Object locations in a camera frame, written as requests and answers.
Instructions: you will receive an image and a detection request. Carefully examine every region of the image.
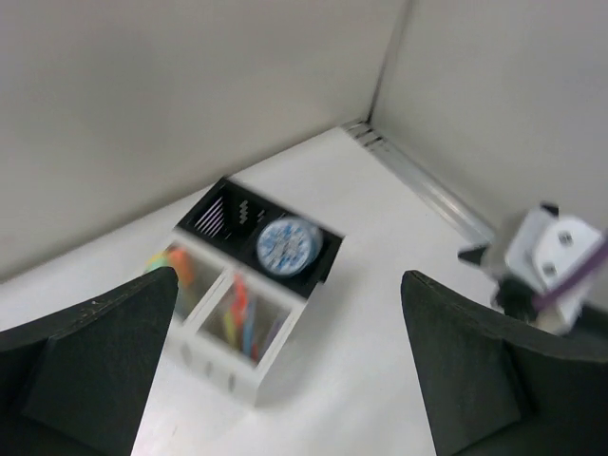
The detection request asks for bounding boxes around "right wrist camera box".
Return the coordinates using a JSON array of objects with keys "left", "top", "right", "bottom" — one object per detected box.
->
[{"left": 496, "top": 204, "right": 607, "bottom": 335}]

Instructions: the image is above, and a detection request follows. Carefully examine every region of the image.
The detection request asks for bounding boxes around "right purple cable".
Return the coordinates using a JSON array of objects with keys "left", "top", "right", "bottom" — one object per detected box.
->
[{"left": 531, "top": 237, "right": 608, "bottom": 310}]

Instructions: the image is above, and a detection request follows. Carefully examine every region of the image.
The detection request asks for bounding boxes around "purple slim highlighter pen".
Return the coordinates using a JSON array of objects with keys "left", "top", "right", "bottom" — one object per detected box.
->
[{"left": 259, "top": 317, "right": 284, "bottom": 359}]

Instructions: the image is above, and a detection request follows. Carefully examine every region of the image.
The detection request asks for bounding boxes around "white slotted container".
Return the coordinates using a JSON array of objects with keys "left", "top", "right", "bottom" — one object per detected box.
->
[{"left": 163, "top": 230, "right": 307, "bottom": 406}]

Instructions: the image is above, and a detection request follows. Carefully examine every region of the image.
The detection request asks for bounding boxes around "yellow slim highlighter pen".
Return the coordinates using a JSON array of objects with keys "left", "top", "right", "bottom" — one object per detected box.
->
[{"left": 222, "top": 310, "right": 238, "bottom": 350}]

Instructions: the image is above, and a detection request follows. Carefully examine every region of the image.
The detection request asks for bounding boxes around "orange capped grey highlighter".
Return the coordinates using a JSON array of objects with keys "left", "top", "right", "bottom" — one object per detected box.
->
[{"left": 165, "top": 248, "right": 195, "bottom": 287}]

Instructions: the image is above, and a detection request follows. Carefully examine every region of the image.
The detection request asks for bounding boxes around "orange slim highlighter pen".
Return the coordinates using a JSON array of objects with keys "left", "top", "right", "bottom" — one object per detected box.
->
[{"left": 232, "top": 275, "right": 251, "bottom": 347}]

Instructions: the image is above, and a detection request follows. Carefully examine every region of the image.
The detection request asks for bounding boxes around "blue lidded round tub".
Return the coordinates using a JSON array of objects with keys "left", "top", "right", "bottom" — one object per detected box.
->
[{"left": 256, "top": 217, "right": 323, "bottom": 277}]

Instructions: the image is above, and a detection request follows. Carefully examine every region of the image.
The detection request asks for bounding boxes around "blue slim highlighter pen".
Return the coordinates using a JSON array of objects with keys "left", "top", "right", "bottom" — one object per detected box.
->
[{"left": 241, "top": 298, "right": 257, "bottom": 361}]

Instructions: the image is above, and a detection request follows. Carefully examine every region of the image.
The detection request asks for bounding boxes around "green capped highlighter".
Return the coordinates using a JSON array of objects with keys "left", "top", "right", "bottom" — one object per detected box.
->
[{"left": 143, "top": 251, "right": 171, "bottom": 274}]

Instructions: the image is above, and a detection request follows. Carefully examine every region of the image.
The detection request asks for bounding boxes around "aluminium frame rail right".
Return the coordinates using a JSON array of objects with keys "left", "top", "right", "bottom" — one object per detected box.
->
[{"left": 342, "top": 121, "right": 494, "bottom": 243}]

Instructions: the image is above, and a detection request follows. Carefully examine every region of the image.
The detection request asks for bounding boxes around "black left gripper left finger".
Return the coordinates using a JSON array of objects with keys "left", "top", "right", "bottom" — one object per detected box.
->
[{"left": 1, "top": 267, "right": 179, "bottom": 455}]

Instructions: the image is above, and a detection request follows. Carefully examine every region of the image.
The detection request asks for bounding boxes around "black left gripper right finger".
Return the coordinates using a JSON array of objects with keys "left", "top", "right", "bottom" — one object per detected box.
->
[{"left": 401, "top": 271, "right": 607, "bottom": 455}]

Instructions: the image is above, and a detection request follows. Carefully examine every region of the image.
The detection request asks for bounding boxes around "black slotted container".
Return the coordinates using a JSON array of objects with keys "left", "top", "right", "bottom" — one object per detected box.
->
[{"left": 177, "top": 177, "right": 343, "bottom": 299}]

